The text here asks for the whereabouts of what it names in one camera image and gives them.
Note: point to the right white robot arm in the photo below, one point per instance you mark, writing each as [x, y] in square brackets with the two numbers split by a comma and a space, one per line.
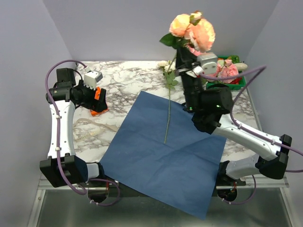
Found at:
[212, 114]

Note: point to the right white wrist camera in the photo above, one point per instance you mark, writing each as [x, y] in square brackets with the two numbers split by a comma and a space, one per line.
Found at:
[207, 64]

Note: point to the white radish toy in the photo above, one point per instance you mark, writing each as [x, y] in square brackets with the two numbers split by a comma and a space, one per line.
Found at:
[241, 66]

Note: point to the pink rose bunch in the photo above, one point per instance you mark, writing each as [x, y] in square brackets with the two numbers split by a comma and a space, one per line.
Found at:
[225, 69]

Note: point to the orange snack packet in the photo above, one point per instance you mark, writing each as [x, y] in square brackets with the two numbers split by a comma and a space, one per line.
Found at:
[98, 113]

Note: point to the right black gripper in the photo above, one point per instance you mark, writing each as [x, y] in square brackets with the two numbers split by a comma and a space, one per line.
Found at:
[184, 58]

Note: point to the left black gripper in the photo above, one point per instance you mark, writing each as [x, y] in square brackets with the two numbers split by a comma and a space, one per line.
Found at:
[98, 105]

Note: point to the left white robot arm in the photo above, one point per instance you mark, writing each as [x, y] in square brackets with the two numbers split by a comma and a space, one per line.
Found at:
[62, 146]

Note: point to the aluminium rail frame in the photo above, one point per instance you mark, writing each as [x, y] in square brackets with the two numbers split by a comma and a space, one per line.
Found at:
[61, 207]

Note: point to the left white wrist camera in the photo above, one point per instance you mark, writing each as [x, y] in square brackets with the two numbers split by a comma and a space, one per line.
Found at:
[92, 78]

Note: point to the black mounting base plate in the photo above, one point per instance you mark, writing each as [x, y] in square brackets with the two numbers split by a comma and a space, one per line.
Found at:
[224, 186]

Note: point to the white rose stem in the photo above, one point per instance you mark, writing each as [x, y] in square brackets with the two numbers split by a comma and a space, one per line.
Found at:
[168, 71]

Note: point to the red chili peppers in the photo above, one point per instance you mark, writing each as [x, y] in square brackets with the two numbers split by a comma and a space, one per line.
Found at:
[236, 81]

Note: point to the green bell pepper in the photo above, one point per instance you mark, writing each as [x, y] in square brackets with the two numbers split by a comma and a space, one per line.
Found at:
[234, 58]

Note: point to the green plastic basket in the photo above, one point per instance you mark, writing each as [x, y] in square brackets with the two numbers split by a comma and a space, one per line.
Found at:
[213, 84]

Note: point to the peach rose stem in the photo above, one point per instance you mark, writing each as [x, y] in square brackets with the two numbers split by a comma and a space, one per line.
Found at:
[190, 30]

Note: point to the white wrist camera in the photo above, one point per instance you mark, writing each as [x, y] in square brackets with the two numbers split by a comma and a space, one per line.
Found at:
[92, 78]
[207, 64]

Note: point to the dark blue wrapping sheet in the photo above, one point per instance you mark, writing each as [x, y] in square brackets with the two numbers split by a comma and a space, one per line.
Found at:
[158, 151]

